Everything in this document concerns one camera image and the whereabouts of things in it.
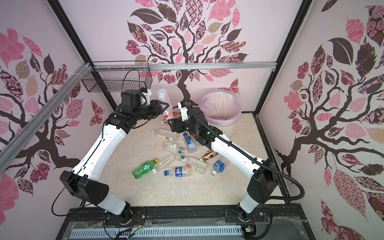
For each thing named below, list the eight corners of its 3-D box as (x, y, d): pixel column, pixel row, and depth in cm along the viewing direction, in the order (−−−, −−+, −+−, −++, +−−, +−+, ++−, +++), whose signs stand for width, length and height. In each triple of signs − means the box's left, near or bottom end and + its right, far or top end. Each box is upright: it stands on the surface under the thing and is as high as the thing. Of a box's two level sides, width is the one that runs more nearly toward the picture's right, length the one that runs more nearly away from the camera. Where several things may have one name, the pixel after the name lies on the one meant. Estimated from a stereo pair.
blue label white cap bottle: (215, 179, 87) (216, 175, 83) (208, 171, 90) (208, 168, 86) (226, 168, 91) (227, 164, 87) (218, 161, 94) (220, 157, 90)
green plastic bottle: (136, 180, 87) (134, 177, 83) (133, 173, 89) (130, 170, 85) (161, 165, 93) (159, 162, 89) (157, 159, 95) (156, 155, 91)
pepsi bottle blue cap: (164, 178, 88) (163, 175, 84) (165, 170, 91) (164, 166, 87) (191, 178, 88) (190, 175, 84) (191, 170, 91) (191, 166, 87)
